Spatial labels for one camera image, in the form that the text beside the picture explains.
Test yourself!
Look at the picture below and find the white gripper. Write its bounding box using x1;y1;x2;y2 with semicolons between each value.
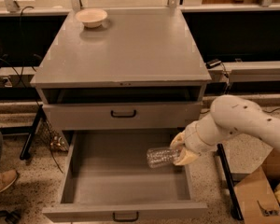
170;119;217;166

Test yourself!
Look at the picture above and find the clear plastic water bottle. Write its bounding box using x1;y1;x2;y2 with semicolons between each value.
147;147;180;168

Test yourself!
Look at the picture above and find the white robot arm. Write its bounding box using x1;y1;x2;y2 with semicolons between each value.
170;95;280;166

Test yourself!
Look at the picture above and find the closed grey upper drawer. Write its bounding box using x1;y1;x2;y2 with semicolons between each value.
43;102;202;130

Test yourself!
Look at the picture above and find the open grey bottom drawer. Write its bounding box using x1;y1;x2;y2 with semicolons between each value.
43;129;207;222

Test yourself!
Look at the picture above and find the grey drawer cabinet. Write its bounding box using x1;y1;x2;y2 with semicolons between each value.
31;8;210;142

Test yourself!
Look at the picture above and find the black metal bar right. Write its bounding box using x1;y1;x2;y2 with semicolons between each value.
217;144;244;220

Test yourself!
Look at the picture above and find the cardboard box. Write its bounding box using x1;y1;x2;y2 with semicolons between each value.
234;150;280;224

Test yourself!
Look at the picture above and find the small black device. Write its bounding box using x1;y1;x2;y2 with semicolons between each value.
206;59;221;69

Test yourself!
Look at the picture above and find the black metal leg left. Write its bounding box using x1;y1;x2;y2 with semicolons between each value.
20;106;43;161

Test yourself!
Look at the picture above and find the white bowl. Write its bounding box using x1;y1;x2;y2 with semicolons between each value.
76;8;107;28

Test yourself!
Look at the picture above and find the tan shoe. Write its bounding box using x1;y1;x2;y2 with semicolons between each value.
0;170;18;192

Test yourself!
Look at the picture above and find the black drawer handle upper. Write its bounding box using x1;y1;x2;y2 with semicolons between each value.
110;110;137;119

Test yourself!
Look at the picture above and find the black drawer handle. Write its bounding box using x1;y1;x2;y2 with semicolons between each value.
110;110;137;119
112;212;139;222

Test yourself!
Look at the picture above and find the black drawer handle lower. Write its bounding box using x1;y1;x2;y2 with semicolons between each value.
112;212;139;222

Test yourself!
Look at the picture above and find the black cable left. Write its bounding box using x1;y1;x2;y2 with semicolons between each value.
0;5;45;89

